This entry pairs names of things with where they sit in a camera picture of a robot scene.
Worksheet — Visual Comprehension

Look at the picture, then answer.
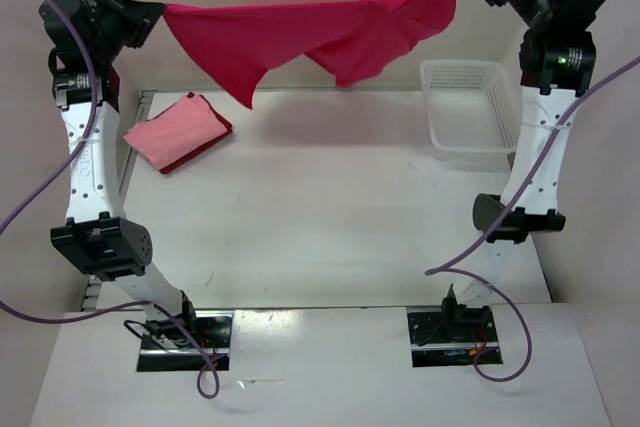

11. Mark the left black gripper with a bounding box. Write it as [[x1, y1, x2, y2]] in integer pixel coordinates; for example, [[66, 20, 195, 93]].
[[86, 0, 166, 63]]

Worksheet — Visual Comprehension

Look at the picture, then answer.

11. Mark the pink t-shirt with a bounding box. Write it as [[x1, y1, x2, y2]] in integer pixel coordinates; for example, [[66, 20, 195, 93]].
[[124, 93, 233, 174]]

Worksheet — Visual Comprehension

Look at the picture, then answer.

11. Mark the dark red t-shirt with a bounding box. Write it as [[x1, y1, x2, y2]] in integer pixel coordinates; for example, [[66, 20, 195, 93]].
[[155, 92, 233, 175]]

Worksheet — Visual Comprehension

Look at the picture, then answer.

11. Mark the magenta t-shirt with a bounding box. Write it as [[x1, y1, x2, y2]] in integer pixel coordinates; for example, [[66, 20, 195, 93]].
[[163, 0, 456, 107]]

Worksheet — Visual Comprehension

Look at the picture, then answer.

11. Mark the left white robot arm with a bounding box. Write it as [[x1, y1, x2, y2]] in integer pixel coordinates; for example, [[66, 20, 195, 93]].
[[39, 0, 200, 348]]

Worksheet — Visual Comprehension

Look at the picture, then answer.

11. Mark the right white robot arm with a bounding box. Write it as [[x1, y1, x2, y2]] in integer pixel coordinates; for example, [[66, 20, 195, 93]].
[[456, 0, 606, 308]]

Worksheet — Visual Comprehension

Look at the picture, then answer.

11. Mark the white plastic basket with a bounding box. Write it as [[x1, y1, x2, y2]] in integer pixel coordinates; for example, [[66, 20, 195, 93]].
[[420, 59, 520, 166]]

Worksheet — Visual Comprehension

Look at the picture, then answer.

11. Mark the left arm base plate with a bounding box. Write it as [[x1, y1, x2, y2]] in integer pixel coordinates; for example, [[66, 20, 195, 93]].
[[123, 312, 233, 373]]

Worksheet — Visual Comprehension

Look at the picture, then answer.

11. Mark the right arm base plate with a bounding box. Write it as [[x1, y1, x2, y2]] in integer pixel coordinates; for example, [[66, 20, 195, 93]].
[[406, 307, 503, 368]]

